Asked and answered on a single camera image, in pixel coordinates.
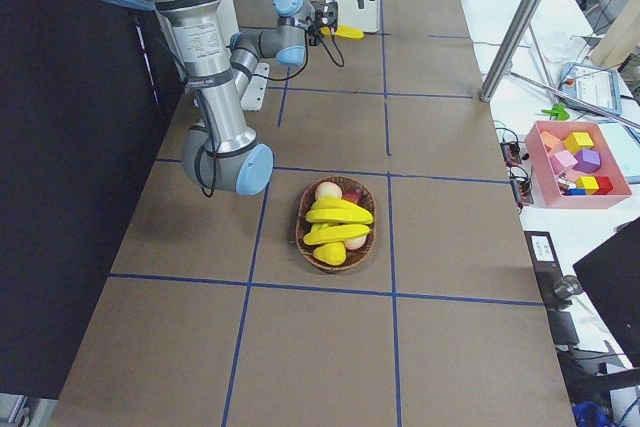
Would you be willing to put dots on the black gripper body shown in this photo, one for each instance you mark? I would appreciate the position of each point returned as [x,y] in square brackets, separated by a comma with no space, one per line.
[325,13]

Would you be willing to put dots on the yellow banana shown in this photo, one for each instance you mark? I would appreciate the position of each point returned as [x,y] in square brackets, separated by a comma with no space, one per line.
[334,210]
[335,234]
[343,32]

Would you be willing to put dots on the white rectangular plate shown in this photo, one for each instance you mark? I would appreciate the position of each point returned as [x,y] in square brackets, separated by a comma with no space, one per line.
[366,19]

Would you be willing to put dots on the brown wicker basket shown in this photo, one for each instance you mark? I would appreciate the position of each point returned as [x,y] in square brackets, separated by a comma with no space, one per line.
[301,226]

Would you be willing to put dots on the pale peach fruit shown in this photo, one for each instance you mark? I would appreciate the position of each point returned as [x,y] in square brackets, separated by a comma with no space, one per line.
[328,189]

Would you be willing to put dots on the circuit board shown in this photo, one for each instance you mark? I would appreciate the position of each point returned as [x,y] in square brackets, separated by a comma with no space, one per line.
[511,153]

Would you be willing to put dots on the green plastic clip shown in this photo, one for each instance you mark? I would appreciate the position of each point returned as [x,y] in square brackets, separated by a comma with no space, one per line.
[557,112]

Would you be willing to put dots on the orange cube block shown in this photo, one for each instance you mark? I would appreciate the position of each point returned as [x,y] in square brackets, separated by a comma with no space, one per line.
[550,142]

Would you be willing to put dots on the blue teach pendant tablet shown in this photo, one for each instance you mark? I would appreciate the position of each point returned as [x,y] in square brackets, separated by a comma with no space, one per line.
[599,87]

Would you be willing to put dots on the yellow cube block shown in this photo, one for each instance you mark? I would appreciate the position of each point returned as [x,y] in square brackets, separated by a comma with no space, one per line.
[577,141]

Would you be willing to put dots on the pink cube block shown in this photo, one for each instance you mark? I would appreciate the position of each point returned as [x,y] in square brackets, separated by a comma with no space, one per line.
[562,161]

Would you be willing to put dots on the purple cube block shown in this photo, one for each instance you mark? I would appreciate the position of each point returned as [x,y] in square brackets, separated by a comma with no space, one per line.
[588,161]

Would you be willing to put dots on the pink plastic box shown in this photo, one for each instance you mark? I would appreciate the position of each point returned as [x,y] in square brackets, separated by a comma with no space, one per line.
[573,189]

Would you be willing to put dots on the red cube block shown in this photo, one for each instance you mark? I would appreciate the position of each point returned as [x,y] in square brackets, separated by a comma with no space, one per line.
[604,185]

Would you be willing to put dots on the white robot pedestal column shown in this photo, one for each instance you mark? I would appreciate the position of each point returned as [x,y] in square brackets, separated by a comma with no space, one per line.
[252,82]

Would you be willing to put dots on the silver aluminium frame post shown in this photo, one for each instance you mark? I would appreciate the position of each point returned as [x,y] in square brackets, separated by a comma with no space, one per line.
[502,61]

